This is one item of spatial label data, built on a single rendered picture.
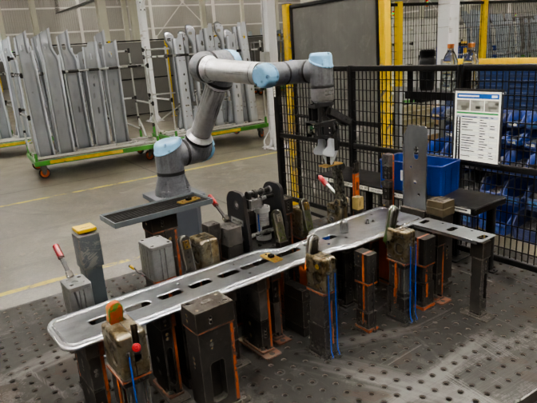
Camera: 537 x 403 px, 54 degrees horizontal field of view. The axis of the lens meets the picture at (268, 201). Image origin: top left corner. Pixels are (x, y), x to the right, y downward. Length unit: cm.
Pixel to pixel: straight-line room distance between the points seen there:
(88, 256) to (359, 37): 287
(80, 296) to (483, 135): 164
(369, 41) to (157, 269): 277
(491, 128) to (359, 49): 198
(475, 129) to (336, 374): 118
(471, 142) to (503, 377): 102
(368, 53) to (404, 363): 271
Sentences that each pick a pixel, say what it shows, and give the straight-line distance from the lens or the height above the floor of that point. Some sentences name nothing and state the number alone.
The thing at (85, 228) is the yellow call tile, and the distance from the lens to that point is 178.
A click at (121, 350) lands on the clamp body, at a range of 131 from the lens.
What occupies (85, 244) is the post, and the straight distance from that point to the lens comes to 178.
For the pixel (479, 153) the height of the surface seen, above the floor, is 119.
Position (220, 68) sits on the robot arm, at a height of 161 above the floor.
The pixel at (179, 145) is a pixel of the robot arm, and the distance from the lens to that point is 222.
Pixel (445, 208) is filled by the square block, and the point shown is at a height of 103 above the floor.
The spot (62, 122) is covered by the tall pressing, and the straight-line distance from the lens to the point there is 857.
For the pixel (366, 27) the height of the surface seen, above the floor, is 175.
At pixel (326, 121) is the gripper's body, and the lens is 174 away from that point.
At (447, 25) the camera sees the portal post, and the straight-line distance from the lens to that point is 614.
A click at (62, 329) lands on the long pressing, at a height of 100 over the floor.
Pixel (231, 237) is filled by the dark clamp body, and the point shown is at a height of 105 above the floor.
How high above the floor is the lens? 168
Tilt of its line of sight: 17 degrees down
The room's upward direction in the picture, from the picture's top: 4 degrees counter-clockwise
